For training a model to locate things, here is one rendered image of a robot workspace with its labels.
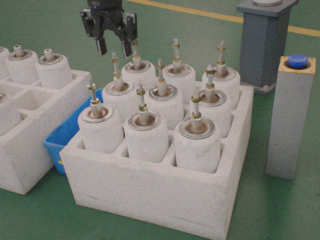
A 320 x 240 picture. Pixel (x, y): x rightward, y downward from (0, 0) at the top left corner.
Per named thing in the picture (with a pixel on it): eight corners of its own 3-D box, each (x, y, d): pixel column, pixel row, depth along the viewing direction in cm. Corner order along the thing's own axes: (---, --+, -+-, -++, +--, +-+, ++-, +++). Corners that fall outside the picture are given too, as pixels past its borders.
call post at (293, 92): (267, 157, 97) (280, 57, 79) (295, 162, 95) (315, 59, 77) (265, 175, 92) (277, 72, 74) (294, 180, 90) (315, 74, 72)
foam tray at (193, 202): (135, 119, 119) (128, 74, 108) (249, 136, 105) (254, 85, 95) (75, 204, 90) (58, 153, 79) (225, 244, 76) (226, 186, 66)
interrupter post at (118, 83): (118, 85, 89) (116, 75, 87) (126, 87, 88) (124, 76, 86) (113, 90, 87) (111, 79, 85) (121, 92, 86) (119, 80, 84)
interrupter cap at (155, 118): (168, 121, 74) (168, 118, 73) (141, 136, 70) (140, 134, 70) (148, 108, 79) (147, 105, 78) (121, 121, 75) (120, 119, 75)
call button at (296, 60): (287, 61, 78) (288, 53, 77) (307, 62, 76) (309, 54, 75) (285, 69, 75) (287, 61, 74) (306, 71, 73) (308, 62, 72)
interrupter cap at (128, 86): (115, 79, 92) (115, 77, 91) (140, 84, 88) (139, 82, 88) (99, 93, 86) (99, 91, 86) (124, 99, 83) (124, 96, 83)
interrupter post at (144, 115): (152, 121, 74) (151, 109, 72) (144, 126, 73) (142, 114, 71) (145, 117, 76) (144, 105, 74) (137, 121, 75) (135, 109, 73)
